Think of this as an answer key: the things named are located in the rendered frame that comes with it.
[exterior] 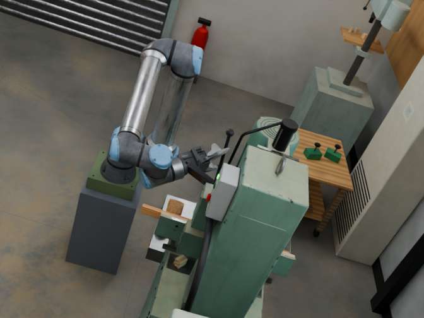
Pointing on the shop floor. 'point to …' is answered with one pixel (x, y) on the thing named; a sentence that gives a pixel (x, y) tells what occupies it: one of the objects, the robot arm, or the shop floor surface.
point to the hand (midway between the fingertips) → (226, 158)
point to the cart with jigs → (323, 173)
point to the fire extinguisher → (200, 37)
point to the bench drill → (347, 81)
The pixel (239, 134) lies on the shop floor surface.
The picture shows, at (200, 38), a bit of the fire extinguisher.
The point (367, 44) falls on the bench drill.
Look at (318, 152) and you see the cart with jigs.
